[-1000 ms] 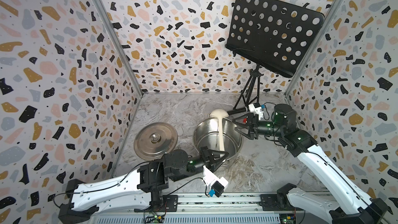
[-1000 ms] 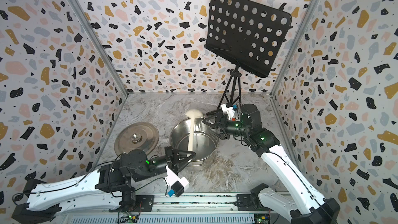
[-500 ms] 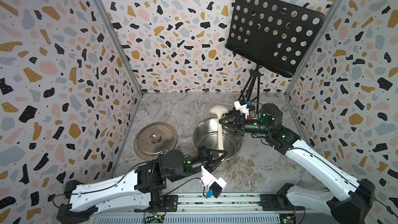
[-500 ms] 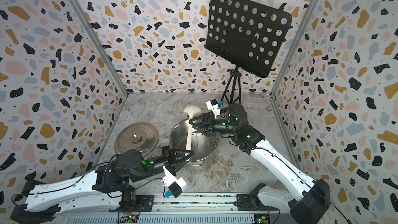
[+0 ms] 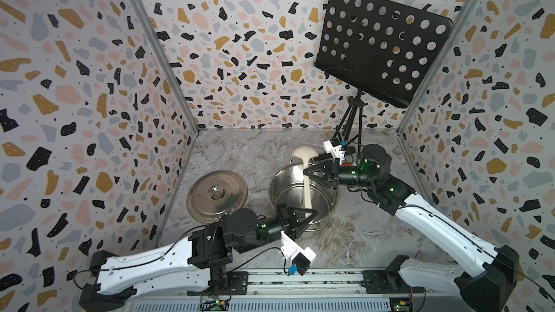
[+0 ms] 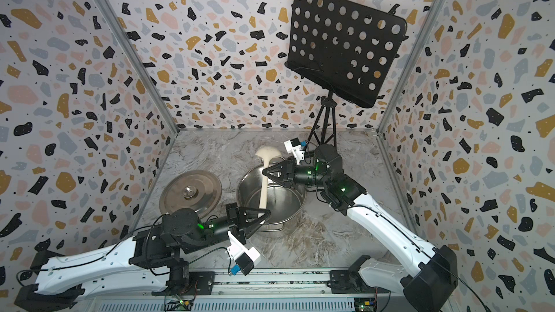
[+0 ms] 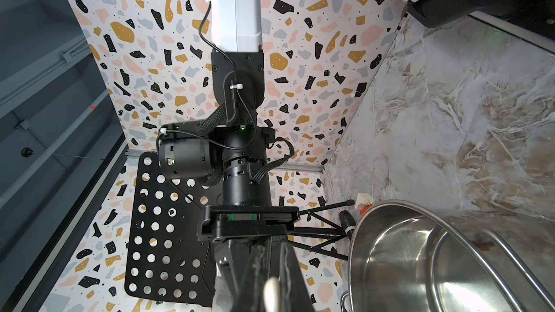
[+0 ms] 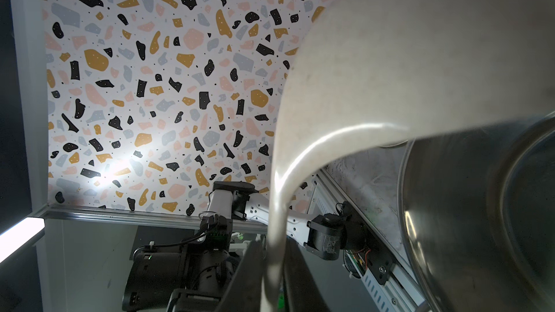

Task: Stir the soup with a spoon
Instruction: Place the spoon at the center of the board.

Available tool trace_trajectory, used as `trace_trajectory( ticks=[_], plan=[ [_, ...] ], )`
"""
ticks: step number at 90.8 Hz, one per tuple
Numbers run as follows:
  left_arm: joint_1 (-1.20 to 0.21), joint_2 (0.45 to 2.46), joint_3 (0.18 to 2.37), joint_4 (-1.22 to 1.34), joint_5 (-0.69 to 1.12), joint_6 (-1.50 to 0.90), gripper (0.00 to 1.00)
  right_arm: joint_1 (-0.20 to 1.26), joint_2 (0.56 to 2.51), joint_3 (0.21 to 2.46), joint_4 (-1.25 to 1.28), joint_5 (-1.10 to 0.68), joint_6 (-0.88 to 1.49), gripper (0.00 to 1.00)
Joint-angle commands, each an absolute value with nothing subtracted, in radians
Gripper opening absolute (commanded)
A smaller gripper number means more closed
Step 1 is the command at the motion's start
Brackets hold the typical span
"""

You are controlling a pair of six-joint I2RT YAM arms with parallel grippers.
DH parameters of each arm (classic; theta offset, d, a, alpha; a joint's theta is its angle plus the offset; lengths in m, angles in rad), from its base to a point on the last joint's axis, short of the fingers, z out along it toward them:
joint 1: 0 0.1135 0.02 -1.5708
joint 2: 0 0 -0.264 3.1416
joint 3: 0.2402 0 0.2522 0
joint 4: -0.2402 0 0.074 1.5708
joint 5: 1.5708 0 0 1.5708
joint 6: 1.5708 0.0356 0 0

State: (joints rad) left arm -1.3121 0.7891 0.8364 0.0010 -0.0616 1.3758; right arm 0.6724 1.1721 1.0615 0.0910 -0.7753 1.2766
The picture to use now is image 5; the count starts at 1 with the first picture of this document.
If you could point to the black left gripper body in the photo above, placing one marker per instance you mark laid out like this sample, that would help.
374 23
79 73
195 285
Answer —
271 227

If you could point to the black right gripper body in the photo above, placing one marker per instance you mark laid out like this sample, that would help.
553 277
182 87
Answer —
353 177

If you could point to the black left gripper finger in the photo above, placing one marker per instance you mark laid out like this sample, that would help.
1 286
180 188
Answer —
298 220
285 214

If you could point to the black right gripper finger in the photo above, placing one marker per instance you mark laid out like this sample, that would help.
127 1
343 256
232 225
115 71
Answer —
331 166
324 179

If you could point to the stainless steel pot lid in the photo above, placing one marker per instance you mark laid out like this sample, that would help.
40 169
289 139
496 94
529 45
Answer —
216 194

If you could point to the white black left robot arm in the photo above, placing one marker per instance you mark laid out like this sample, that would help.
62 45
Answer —
197 263

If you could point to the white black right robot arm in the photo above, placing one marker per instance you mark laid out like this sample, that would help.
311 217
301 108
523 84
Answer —
483 276

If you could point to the black microphone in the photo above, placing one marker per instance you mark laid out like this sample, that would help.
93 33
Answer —
349 151

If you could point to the black music stand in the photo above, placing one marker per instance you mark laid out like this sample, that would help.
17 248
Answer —
381 48

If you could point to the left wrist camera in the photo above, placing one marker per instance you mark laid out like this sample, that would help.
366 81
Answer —
297 260

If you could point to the aluminium mounting rail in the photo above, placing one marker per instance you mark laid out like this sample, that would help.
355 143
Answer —
352 289

